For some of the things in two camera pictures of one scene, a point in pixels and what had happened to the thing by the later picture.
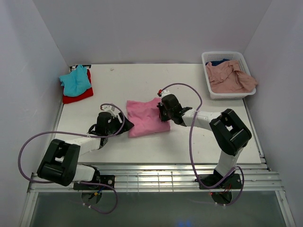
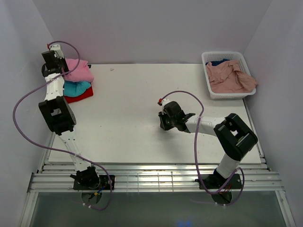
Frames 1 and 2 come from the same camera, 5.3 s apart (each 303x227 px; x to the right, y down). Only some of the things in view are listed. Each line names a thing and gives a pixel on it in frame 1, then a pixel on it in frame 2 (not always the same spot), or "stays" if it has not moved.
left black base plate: (109, 179) stays
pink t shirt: (146, 117) to (82, 74)
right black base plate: (233, 181) stays
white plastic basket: (236, 56) stays
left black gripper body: (116, 126) to (62, 63)
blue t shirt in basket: (215, 63) stays
